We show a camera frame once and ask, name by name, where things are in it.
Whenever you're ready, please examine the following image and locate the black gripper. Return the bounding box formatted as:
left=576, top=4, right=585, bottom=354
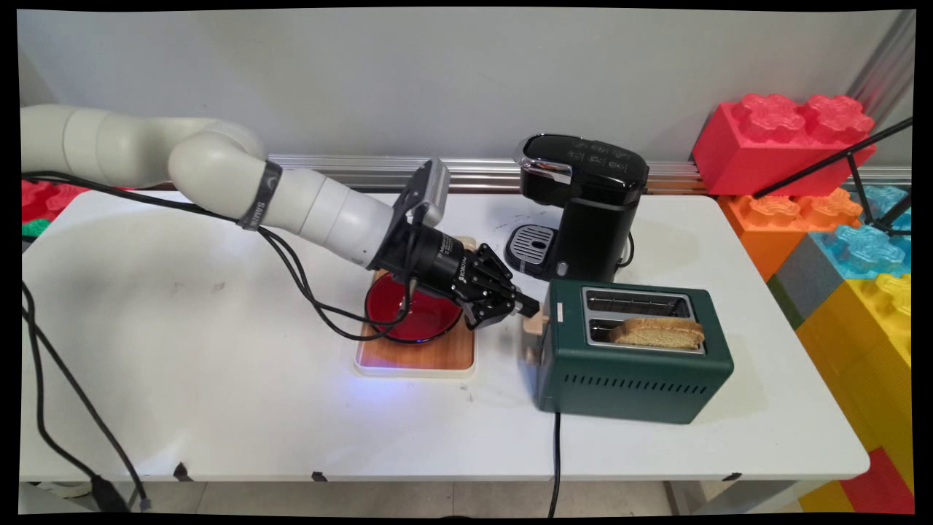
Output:
left=370, top=217, right=542, bottom=331

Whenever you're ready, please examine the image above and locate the cream toaster lever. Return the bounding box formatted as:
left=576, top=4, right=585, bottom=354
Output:
left=523, top=302, right=552, bottom=337

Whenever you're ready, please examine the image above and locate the red bowl with black rim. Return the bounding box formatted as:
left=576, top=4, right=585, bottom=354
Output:
left=365, top=271, right=465, bottom=345

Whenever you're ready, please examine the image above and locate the wooden tray with cream rim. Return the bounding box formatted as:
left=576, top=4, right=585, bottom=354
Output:
left=355, top=235, right=478, bottom=378

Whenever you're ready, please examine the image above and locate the black pod coffee machine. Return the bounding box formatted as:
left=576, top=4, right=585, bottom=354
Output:
left=505, top=133, right=651, bottom=284

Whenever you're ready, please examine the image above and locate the dark green two-slot toaster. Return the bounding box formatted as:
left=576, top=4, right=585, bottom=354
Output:
left=536, top=279, right=735, bottom=426

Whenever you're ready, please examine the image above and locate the toasted bread slice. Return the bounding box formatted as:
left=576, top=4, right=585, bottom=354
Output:
left=609, top=316, right=706, bottom=351

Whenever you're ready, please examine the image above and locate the large orange toy block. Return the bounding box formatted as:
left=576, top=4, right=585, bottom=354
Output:
left=718, top=188, right=865, bottom=284

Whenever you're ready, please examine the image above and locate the dark green toy block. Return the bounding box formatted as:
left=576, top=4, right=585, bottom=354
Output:
left=765, top=276, right=807, bottom=331

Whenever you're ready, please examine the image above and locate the large red toy block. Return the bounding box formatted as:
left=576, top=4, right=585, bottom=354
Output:
left=691, top=93, right=877, bottom=198

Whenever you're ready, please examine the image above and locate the black tripod stand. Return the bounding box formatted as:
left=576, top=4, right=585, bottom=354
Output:
left=752, top=117, right=914, bottom=238

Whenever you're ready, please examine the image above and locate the large yellow toy block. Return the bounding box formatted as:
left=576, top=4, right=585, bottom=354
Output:
left=795, top=273, right=914, bottom=497

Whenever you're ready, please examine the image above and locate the large light blue toy block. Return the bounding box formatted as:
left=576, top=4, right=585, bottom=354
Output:
left=846, top=184, right=913, bottom=236
left=809, top=225, right=913, bottom=282

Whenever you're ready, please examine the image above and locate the small red toy block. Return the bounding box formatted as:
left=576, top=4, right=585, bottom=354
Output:
left=20, top=179, right=90, bottom=224

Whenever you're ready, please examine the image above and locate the aluminium wall rail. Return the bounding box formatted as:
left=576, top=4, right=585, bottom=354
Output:
left=266, top=153, right=913, bottom=196

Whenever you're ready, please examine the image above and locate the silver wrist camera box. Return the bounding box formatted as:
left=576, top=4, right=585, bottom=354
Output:
left=394, top=157, right=452, bottom=229

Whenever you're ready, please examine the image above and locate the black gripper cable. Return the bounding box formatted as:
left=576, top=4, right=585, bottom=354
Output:
left=20, top=171, right=432, bottom=343

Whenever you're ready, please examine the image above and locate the black camera cable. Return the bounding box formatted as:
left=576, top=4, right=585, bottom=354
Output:
left=255, top=204, right=423, bottom=323

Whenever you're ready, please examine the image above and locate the black toaster power cable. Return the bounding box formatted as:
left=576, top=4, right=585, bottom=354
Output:
left=547, top=412, right=564, bottom=518

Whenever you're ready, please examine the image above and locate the black velcro arm strap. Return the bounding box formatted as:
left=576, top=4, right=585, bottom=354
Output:
left=237, top=160, right=284, bottom=233

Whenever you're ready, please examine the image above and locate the black floor cable with plug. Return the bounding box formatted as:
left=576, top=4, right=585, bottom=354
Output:
left=20, top=281, right=152, bottom=513

